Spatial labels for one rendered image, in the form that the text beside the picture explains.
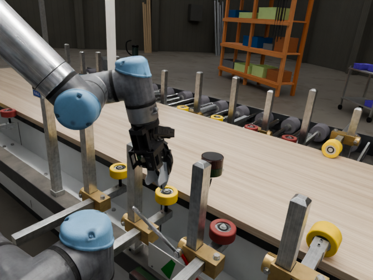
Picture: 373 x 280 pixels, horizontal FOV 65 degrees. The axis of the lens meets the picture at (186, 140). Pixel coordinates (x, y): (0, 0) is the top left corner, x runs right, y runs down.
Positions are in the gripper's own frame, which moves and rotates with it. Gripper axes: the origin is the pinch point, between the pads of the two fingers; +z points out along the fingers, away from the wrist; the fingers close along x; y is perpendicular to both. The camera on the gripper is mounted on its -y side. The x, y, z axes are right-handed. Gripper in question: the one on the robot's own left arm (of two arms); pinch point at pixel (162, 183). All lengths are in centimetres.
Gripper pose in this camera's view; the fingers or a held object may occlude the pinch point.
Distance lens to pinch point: 84.5
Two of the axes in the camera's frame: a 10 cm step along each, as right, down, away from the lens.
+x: 9.3, 0.2, -3.7
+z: 1.5, 9.0, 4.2
